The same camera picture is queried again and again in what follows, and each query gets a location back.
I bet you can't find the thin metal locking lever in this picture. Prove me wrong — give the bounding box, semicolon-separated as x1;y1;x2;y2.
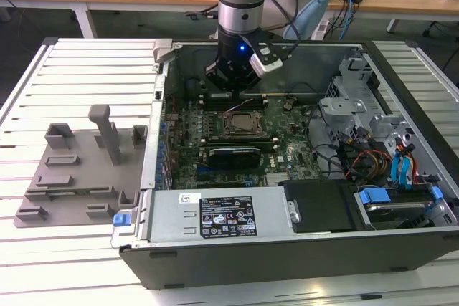
225;99;257;113

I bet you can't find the silver CPU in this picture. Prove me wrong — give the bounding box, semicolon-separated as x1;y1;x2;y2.
231;115;257;131

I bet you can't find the CPU socket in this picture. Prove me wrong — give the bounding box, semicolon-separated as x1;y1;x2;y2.
222;110;268;140

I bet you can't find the black RAM slot row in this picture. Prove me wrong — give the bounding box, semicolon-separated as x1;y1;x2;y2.
200;91;268;110
200;135;278;150

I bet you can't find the grey case corner latch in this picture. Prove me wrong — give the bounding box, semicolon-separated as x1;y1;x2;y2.
153;39;176;64

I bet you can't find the white power strip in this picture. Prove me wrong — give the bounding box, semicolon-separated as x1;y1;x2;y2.
311;19;330;40

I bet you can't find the black graphics card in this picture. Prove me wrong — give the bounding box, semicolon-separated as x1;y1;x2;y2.
207;146;262;169

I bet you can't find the green motherboard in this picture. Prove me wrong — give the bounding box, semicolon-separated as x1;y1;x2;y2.
163;96;323;191

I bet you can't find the silver metal drive cage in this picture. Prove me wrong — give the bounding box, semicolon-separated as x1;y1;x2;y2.
318;51;413;156

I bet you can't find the grey power supply with label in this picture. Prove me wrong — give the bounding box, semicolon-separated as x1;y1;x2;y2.
148;188;290;244

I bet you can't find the grey plastic parts rack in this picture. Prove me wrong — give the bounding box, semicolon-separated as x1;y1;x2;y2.
12;104;148;229

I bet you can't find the hard disk in blue carrier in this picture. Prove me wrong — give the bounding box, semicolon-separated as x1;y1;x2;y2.
353;186;433;231

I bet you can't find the black open PC case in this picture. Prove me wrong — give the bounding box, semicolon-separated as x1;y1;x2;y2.
109;39;459;291

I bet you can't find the green RAM stick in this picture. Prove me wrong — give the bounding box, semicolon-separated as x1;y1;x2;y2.
45;190;95;198

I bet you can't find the white wrist camera black mount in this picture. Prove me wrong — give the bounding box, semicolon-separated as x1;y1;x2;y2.
249;42;284;78

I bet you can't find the blue hanging cable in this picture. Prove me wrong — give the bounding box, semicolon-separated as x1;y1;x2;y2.
342;0;358;42

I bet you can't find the red yellow black wire bundle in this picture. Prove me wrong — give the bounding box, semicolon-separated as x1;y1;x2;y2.
340;140;392;180

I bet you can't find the blue flat data cable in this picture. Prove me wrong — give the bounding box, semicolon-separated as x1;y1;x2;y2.
401;144;417;187
389;153;402;187

